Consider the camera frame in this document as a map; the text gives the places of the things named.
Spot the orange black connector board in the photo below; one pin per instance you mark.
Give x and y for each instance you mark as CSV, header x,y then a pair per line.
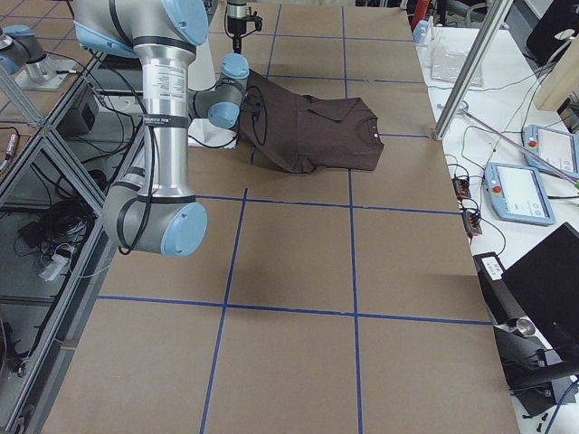
x,y
461,186

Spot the far teach pendant tablet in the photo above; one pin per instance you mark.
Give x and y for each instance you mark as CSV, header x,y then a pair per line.
x,y
558,148

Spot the black box with label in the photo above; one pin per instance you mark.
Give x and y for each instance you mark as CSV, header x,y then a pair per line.
x,y
493,287

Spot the teach pendant tablet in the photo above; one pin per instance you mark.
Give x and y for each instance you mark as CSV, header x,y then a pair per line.
x,y
517,194
558,148

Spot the wooden plank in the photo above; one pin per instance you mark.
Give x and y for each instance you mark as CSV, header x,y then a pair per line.
x,y
560,83

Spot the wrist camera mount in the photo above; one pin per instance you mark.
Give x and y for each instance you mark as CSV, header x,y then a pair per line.
x,y
256,20

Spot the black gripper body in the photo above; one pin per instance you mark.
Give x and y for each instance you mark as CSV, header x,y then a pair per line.
x,y
236,23

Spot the aluminium frame post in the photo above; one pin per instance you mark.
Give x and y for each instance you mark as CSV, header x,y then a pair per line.
x,y
485,36

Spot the white pedestal column base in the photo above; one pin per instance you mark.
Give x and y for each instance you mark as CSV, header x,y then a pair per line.
x,y
214,100

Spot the near teach pendant tablet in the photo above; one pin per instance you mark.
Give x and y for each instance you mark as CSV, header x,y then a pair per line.
x,y
517,194

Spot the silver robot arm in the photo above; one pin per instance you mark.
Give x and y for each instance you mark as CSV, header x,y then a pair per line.
x,y
236,8
152,208

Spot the brown t-shirt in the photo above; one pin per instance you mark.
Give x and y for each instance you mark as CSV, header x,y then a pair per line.
x,y
301,133

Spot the clear plastic bag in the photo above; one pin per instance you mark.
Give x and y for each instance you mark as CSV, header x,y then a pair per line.
x,y
446,64

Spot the black monitor with stand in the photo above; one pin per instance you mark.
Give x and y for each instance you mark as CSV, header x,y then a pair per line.
x,y
545,285

